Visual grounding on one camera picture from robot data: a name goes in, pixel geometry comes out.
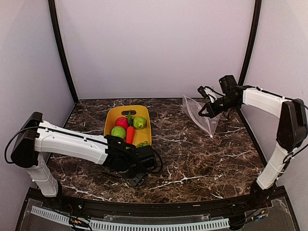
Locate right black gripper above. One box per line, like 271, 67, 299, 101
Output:
199, 94, 240, 118

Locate clear dotted zip bag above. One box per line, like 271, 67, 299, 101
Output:
182, 95, 220, 138

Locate yellow plastic basket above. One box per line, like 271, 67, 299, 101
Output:
104, 105, 152, 146

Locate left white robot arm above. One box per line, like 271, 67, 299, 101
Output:
4, 112, 158, 210

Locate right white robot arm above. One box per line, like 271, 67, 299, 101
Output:
198, 85, 308, 209

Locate green toy grapes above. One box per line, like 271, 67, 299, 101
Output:
136, 141, 150, 148

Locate orange toy carrot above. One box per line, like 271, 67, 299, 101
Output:
126, 126, 135, 144

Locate green toy apple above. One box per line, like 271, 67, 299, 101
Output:
111, 126, 126, 139

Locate green toy pear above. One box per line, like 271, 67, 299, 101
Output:
133, 116, 147, 129

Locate red toy apple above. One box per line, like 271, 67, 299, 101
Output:
115, 117, 129, 130

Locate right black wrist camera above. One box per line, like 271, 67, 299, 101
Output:
197, 75, 238, 97

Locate black front rail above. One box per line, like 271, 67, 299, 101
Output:
43, 192, 265, 217

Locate white slotted cable duct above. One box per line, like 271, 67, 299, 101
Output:
31, 206, 230, 231

